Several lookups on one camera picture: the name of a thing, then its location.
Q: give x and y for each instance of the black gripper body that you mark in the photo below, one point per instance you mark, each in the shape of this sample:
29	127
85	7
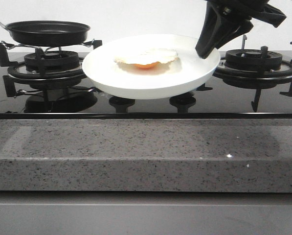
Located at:
237	10

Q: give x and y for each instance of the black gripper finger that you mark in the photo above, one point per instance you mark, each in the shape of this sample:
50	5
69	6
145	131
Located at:
233	32
211	32

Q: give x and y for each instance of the black frying pan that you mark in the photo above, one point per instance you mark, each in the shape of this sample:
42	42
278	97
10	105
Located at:
47	33

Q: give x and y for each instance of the fried egg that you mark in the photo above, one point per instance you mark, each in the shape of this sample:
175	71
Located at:
151	60

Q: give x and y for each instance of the white round plate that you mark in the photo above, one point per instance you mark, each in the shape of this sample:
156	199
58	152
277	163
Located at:
185	74

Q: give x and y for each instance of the black right burner pan support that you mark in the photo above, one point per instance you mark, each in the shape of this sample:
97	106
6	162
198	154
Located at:
255	66

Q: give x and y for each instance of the black burner pan support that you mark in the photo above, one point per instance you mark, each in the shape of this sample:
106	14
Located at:
45	69
255	66

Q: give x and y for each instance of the black left burner pan support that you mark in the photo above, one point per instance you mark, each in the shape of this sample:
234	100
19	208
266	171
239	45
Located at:
45	69

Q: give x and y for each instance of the black glass gas stove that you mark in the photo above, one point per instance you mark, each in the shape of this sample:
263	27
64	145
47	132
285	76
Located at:
84	101

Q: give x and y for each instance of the grey cabinet front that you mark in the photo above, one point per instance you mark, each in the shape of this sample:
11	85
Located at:
36	213

